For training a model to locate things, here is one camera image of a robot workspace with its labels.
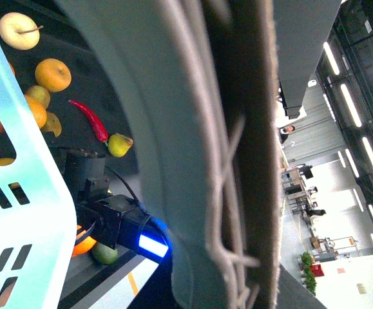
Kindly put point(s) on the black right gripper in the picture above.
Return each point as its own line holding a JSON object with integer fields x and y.
{"x": 107, "y": 207}

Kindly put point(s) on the large orange front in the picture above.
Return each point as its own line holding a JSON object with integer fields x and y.
{"x": 85, "y": 242}

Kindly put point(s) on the green avocado front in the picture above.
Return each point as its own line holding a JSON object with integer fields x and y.
{"x": 104, "y": 255}

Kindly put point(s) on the yellow green pear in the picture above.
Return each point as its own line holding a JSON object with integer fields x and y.
{"x": 119, "y": 145}

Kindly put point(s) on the teal plastic basket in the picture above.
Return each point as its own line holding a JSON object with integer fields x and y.
{"x": 37, "y": 215}

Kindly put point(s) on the red chili pepper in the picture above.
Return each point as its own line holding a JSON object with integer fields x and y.
{"x": 95, "y": 122}

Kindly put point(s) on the brown kiwi fruit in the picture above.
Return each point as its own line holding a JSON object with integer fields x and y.
{"x": 52, "y": 124}

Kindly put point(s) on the round orange middle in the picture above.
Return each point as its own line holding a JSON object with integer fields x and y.
{"x": 38, "y": 111}

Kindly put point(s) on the golden yellow pear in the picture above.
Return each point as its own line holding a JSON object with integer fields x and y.
{"x": 53, "y": 75}

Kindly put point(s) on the grey padded robot cover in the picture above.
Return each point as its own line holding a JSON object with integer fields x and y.
{"x": 197, "y": 81}

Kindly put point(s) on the white pear with stem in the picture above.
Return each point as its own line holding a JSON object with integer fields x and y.
{"x": 19, "y": 31}

